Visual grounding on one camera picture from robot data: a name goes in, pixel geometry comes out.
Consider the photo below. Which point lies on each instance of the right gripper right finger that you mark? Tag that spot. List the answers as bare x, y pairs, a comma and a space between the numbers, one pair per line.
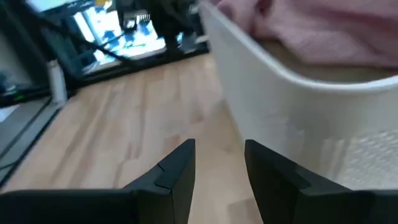
280, 193

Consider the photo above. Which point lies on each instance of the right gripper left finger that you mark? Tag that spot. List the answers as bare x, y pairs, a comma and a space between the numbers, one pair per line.
171, 186

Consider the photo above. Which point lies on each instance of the khaki beige trousers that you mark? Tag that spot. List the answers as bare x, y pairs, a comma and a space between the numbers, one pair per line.
326, 73

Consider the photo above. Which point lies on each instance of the pink woven cloth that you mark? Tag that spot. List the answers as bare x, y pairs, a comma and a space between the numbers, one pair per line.
326, 31

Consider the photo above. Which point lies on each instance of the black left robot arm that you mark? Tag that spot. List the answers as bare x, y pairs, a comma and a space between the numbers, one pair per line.
169, 25

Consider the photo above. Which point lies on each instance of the white mesh laundry basket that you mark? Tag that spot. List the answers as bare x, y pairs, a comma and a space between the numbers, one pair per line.
280, 118

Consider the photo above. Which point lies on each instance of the white bottle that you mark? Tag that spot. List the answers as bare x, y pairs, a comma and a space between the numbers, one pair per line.
57, 84

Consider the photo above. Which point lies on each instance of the grey side shelf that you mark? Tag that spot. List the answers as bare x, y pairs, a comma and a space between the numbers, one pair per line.
25, 133

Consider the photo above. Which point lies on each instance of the black device with green light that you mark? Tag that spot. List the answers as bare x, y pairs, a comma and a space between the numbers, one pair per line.
18, 96

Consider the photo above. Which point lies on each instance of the black table edge rail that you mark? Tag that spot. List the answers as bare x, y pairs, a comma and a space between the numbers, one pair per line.
140, 67

